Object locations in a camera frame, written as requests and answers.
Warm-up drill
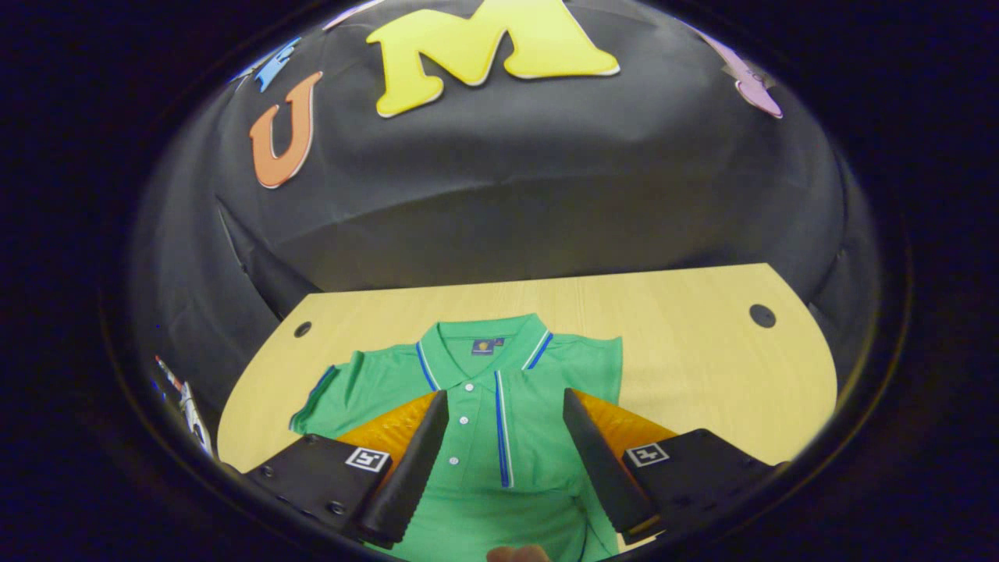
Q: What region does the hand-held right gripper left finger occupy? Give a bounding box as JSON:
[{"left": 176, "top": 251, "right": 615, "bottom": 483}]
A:
[{"left": 242, "top": 389, "right": 450, "bottom": 551}]

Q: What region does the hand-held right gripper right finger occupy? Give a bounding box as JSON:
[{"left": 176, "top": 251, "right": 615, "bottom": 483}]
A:
[{"left": 562, "top": 388, "right": 789, "bottom": 547}]

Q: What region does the green T-shirt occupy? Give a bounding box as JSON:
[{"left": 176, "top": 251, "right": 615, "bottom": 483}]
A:
[{"left": 289, "top": 314, "right": 625, "bottom": 562}]

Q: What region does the white and red object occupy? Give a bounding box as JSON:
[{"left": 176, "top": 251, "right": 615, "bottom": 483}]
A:
[{"left": 152, "top": 355, "right": 214, "bottom": 458}]

